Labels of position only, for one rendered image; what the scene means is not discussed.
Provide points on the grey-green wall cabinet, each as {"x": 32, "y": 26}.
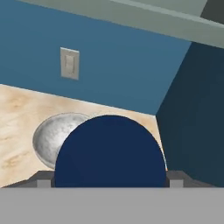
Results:
{"x": 163, "y": 17}

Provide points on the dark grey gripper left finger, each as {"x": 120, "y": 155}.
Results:
{"x": 40, "y": 178}

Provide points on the beige wall light switch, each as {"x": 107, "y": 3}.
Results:
{"x": 69, "y": 63}

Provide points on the dark blue round shaker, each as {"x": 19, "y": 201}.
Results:
{"x": 110, "y": 154}

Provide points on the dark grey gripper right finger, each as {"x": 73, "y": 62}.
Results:
{"x": 178, "y": 178}

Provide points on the silver metal bowl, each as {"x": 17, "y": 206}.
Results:
{"x": 52, "y": 137}

